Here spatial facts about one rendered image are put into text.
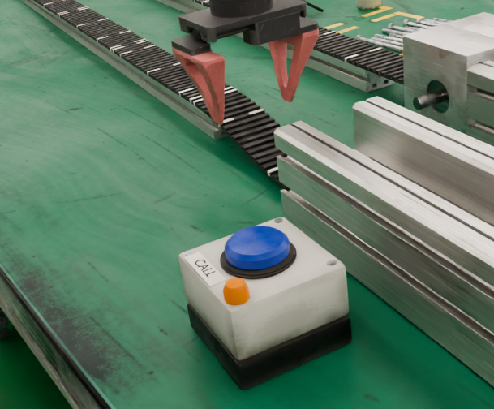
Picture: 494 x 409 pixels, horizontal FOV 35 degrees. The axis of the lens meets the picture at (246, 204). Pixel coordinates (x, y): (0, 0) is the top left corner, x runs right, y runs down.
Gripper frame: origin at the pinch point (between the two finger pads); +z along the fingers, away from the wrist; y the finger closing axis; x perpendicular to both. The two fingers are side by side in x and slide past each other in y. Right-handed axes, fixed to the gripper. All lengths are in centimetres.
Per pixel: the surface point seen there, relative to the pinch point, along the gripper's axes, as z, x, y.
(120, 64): 4.0, 35.8, -0.1
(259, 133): 2.7, -1.1, -0.2
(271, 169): 3.7, -6.9, -2.6
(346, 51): 1.4, 9.7, 18.3
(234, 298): -1.3, -29.0, -18.2
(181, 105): 4.2, 15.4, -0.9
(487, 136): 2.0, -17.6, 12.9
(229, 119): 2.1, 2.8, -1.4
